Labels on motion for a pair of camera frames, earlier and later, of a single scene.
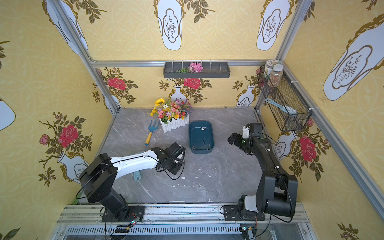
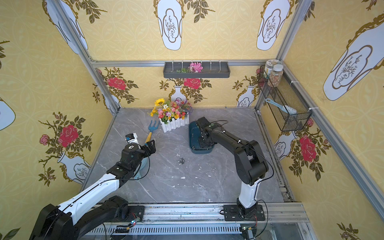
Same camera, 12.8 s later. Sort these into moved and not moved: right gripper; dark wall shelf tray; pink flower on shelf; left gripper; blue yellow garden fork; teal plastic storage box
Moved: left gripper; right gripper
Not moved: pink flower on shelf; blue yellow garden fork; dark wall shelf tray; teal plastic storage box
